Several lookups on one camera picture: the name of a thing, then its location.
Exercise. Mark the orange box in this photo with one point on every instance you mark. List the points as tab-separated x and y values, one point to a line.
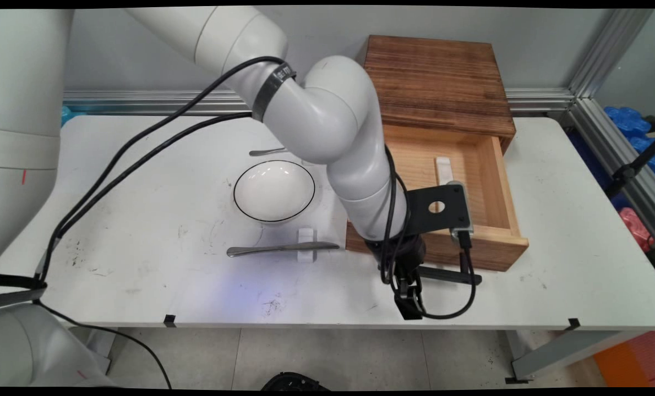
633	360

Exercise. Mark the silver metal knife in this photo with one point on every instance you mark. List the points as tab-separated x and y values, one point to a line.
261	249

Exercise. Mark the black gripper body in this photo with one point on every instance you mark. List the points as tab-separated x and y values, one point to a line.
402	253

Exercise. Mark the grey metal table leg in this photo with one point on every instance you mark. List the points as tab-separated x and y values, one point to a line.
558	355
103	346

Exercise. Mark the silver metal fork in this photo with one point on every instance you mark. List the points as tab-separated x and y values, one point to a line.
267	151

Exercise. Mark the white plate with black rim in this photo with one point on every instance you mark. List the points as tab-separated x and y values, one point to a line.
274	191

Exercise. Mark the horizontal aluminium frame rail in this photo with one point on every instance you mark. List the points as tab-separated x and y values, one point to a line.
536	99

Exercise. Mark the slanted aluminium frame rail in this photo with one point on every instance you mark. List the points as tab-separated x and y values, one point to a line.
619	159

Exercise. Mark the pink plastic bag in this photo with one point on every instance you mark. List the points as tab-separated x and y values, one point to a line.
636	225

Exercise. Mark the black tape marker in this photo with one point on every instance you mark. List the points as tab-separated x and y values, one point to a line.
574	324
169	320

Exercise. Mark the blue bubble wrap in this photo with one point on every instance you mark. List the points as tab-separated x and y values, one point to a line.
66	115
630	124

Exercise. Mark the black round object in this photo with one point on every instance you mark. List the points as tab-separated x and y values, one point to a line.
294	381

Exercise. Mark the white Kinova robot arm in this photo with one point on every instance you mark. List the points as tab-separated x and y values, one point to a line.
327	121

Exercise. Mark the white cutlery rest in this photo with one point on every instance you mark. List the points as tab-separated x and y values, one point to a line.
443	170
306	236

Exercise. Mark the upright aluminium frame post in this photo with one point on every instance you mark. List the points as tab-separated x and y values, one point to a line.
608	52

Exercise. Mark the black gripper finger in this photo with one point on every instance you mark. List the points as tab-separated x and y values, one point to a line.
404	297
419	302

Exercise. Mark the black stand rod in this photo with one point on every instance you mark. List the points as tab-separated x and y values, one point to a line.
633	168

